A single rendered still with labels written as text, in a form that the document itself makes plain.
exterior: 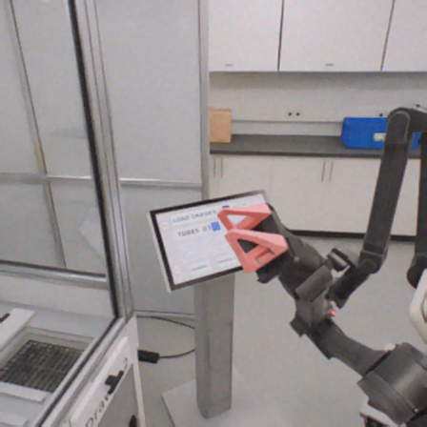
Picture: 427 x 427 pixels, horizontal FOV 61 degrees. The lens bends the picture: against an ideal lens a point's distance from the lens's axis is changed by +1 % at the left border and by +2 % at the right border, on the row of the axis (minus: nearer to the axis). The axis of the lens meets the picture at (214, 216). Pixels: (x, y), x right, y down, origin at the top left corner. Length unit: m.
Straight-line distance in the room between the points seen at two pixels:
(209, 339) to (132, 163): 1.10
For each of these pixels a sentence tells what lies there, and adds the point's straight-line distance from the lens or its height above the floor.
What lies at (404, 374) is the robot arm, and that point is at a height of 1.30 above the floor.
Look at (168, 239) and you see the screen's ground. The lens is 1.36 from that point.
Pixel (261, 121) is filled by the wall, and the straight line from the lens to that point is 4.05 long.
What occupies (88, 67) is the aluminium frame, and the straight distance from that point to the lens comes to 0.93.
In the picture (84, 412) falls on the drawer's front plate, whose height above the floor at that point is 0.92.
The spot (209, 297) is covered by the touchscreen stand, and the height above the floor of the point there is 0.79.
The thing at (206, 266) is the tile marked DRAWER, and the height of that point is 1.00.
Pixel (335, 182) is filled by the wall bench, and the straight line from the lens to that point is 3.58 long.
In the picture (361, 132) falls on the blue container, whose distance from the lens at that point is 3.65.
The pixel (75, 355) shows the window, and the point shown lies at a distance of 1.04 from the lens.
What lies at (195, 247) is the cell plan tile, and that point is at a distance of 1.38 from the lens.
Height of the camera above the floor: 1.75
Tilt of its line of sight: 25 degrees down
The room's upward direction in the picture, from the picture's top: straight up
